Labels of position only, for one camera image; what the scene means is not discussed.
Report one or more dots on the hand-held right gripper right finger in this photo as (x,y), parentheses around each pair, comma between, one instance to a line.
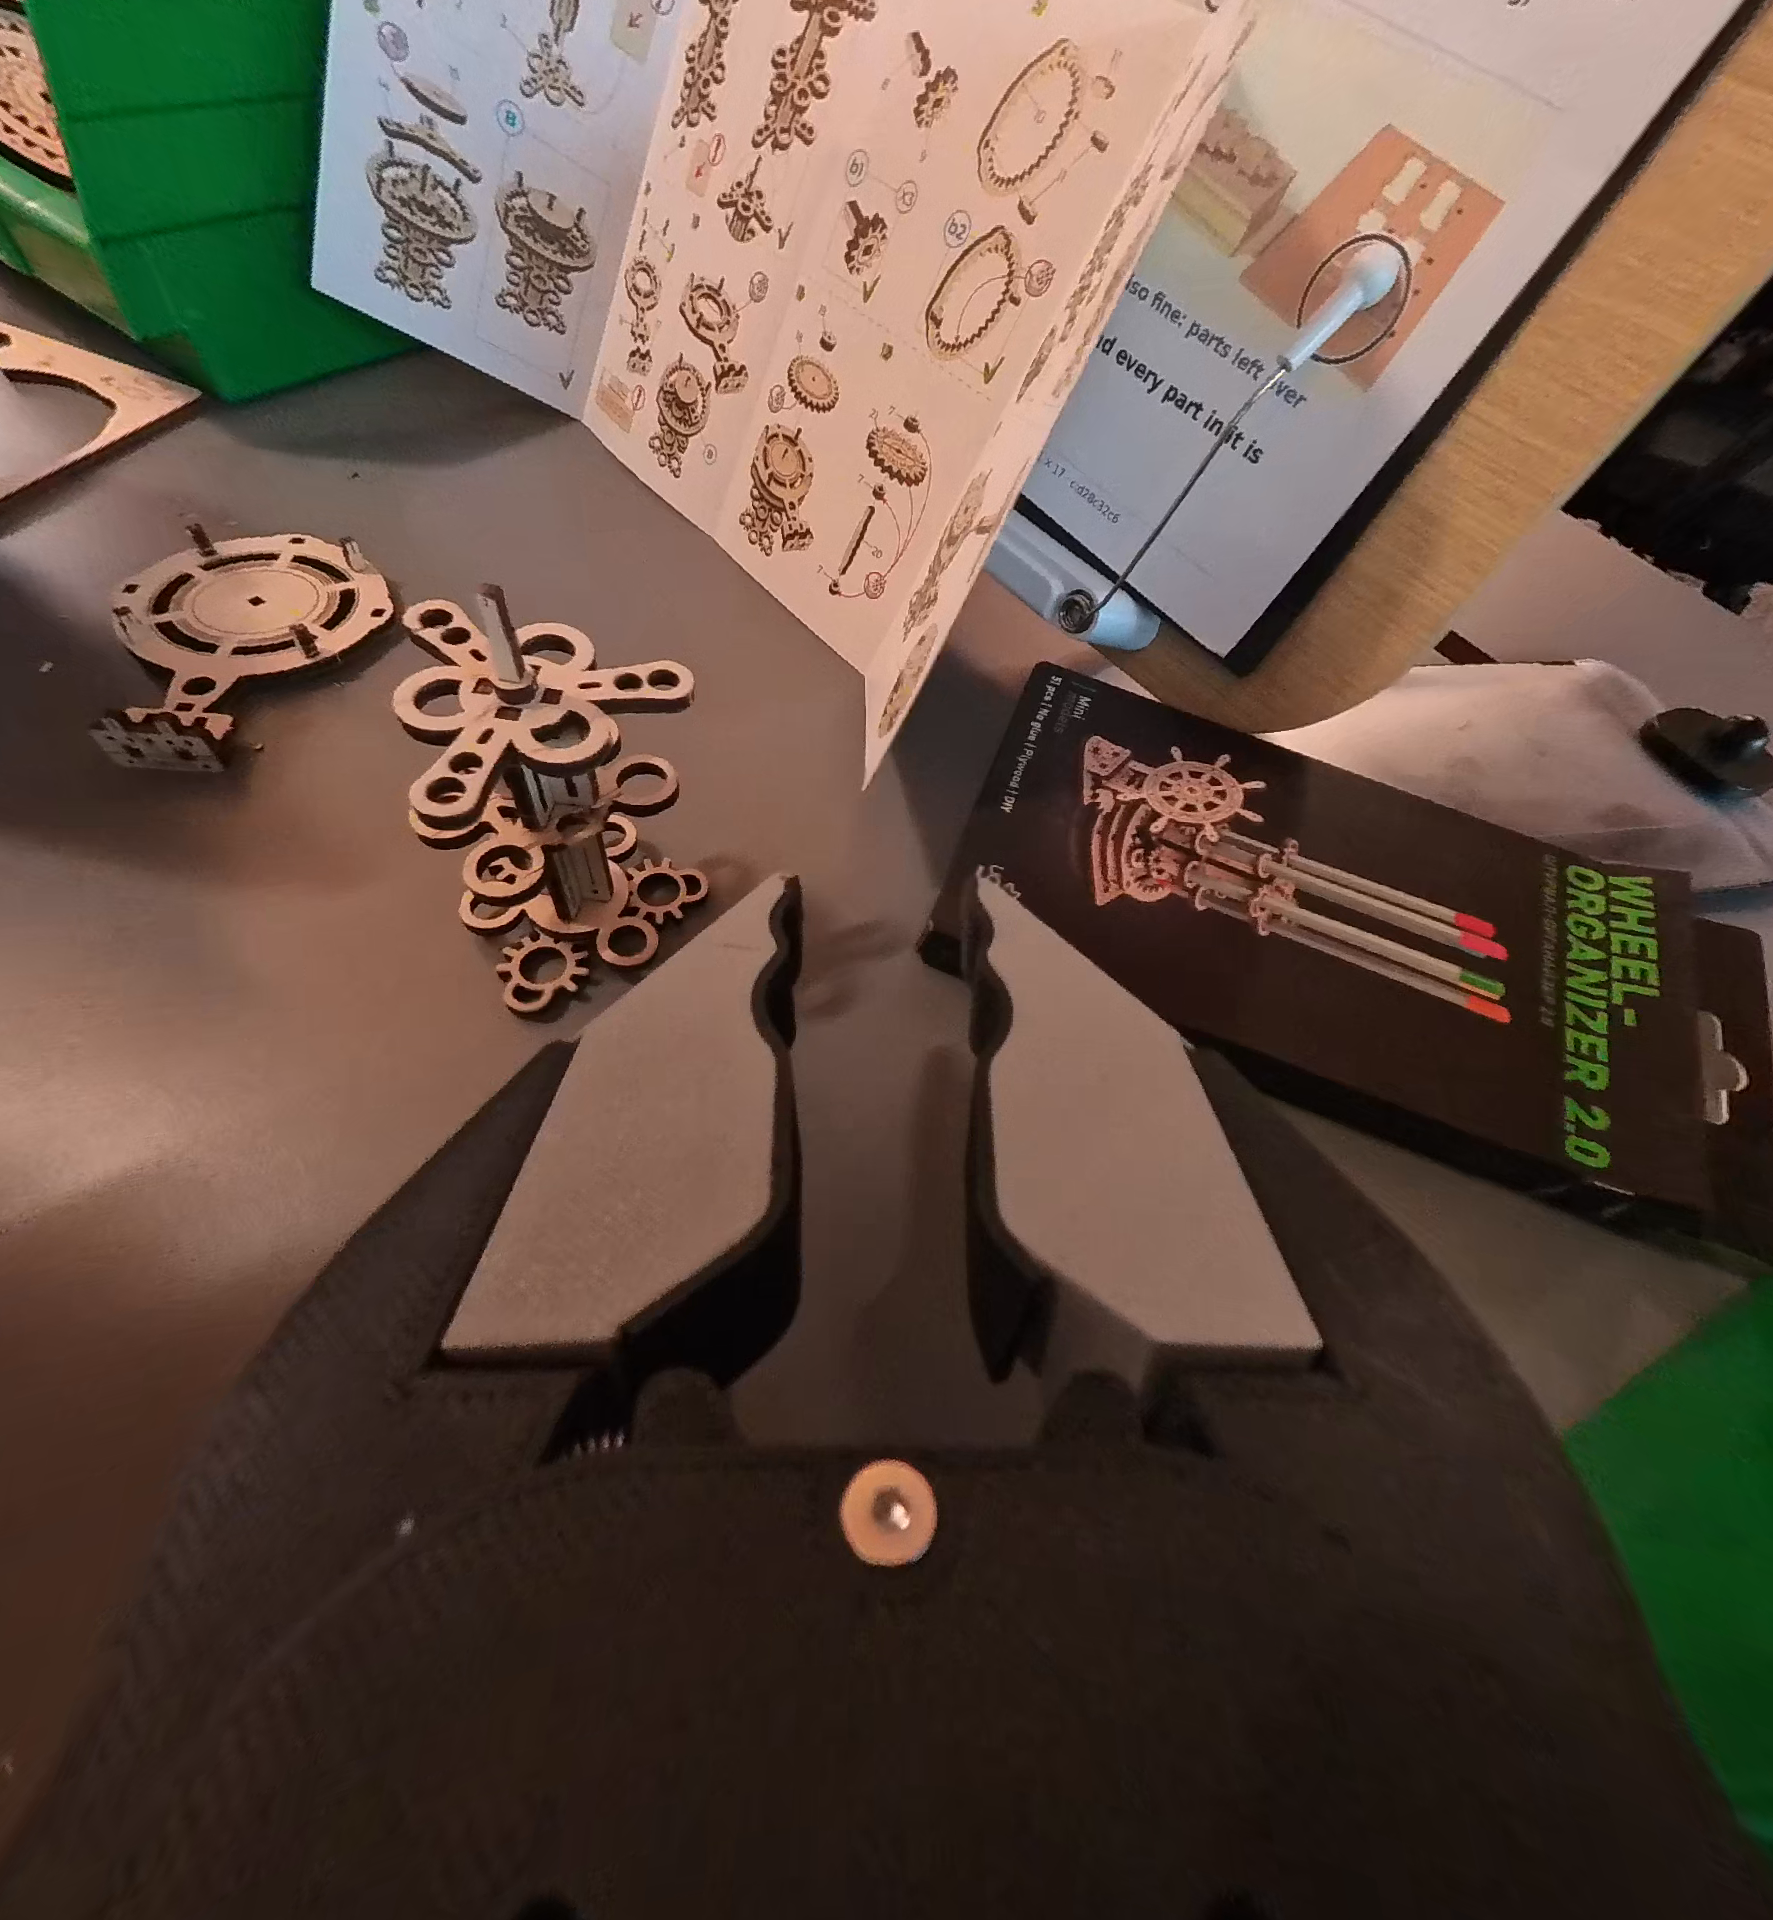
(1127,1183)

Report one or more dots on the wooden sheet with cutouts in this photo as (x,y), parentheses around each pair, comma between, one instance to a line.
(121,413)

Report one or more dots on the wooden axle and rings assembly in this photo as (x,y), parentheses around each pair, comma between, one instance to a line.
(519,734)

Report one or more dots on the round wooden base part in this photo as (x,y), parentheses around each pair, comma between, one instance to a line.
(249,608)

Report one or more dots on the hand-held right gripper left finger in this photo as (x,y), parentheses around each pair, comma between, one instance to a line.
(646,1183)

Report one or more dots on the small black knob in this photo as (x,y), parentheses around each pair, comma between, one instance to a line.
(1711,755)

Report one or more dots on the dark furniture frame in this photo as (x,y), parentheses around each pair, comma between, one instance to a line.
(1756,420)

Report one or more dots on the folded assembly instruction leaflet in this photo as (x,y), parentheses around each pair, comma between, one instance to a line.
(765,254)

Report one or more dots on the black model kit box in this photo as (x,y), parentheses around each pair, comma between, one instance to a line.
(1350,958)

